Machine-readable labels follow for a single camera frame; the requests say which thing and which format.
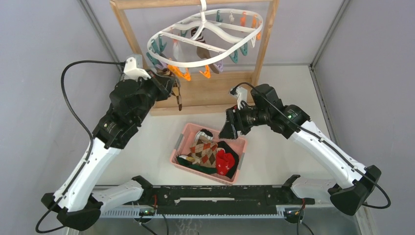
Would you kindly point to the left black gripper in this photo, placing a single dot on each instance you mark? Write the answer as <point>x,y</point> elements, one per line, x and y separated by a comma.
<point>163,84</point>

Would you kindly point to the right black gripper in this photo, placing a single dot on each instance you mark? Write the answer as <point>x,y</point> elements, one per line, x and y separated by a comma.
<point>229,130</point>

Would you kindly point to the black white striped sock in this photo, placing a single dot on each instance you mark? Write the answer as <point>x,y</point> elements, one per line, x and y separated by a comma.
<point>205,134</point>

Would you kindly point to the red christmas sock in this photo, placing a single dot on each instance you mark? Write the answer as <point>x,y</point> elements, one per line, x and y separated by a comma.
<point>224,162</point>

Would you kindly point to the pink plastic basket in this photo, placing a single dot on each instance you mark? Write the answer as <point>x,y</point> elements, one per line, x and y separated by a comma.
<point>183,147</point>

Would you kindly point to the dark green sock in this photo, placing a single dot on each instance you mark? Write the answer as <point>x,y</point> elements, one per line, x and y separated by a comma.
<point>183,160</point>

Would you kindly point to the white round clip hanger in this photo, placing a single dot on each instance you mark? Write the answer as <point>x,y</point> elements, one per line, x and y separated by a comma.
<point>207,39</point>

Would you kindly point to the dark brown argyle sock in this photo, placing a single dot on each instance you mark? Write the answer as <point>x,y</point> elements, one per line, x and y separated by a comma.
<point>176,89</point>

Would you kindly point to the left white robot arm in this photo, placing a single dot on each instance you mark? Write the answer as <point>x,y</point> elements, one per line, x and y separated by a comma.
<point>77,205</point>

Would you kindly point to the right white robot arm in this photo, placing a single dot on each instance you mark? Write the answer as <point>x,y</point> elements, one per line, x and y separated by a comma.
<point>351,182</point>

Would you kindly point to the white grey sock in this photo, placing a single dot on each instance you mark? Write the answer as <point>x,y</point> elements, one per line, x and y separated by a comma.
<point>179,55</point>

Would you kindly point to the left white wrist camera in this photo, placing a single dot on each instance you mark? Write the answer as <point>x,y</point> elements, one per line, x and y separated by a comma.
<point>133,68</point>

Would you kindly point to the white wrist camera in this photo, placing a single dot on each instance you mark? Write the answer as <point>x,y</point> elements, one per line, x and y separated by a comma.
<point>240,94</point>
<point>133,68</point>

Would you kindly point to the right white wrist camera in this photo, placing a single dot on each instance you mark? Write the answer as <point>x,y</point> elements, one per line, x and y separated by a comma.
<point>240,94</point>

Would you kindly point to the wooden hanger stand frame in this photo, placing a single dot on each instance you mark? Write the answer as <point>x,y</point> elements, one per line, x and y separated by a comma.
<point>141,19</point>

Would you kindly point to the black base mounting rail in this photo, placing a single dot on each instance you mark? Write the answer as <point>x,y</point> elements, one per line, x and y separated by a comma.
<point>220,199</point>

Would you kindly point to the white slotted cable duct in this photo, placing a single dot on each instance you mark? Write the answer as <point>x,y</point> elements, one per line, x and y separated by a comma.
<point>147,212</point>

